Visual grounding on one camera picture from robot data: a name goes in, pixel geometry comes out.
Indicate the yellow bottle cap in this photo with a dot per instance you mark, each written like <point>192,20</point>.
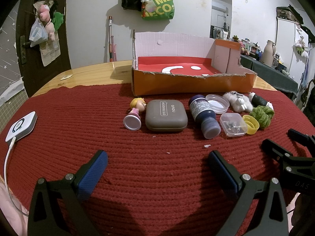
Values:
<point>252,126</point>

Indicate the green tote bag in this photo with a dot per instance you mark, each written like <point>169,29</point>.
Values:
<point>162,7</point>

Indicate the dark green tablecloth table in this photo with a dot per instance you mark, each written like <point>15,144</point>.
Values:
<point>270,76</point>

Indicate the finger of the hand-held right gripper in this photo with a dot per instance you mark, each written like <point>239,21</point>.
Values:
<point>306,139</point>
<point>283,156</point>

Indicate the pink plush toy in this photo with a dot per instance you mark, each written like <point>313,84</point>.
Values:
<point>44,12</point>

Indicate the white refrigerator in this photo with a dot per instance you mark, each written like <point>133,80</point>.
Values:
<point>285,36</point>

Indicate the dark backpack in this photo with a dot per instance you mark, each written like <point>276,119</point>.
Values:
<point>308,95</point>

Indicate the white charger device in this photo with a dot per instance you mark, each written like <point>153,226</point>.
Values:
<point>22,126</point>

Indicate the beige thermos jug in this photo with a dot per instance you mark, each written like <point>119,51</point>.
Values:
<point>268,54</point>

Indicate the pink cloth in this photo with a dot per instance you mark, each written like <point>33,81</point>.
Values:
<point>9,213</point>

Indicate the small clear plastic box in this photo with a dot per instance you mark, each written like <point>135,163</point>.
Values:
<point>232,125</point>

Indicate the row of small desk items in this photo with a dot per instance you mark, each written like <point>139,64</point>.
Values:
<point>248,48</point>

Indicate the small white paper scrap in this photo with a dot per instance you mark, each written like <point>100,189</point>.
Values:
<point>66,77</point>

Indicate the orange cardboard box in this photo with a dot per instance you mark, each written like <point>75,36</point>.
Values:
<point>172,83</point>

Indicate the clear plastic bag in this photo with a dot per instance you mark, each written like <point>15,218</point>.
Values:
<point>38,33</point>

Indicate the grey rounded compact case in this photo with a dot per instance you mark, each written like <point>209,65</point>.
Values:
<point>165,120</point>

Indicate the metal pole with red grip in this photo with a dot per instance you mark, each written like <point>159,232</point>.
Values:
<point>110,41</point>

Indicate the blonde doll figure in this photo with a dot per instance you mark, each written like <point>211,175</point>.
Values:
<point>134,120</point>

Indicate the red knitted mat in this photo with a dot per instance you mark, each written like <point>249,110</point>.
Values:
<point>157,164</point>

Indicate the white plush sheep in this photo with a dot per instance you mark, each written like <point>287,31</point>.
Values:
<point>236,100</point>

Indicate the dark blue bottle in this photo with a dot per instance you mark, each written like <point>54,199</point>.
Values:
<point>204,113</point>

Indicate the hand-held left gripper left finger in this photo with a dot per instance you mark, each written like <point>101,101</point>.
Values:
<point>94,174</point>

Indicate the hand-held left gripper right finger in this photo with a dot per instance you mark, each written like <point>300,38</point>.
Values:
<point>221,174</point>

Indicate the clear round lid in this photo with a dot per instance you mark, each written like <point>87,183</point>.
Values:
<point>216,104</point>

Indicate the dark door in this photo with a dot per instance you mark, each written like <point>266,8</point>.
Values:
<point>61,54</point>

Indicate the wall mirror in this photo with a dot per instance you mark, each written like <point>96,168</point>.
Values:
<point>221,5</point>

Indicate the hanging fabric organizer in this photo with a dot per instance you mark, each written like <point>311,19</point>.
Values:
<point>50,54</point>

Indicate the green plush toy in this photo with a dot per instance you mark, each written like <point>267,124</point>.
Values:
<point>57,19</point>

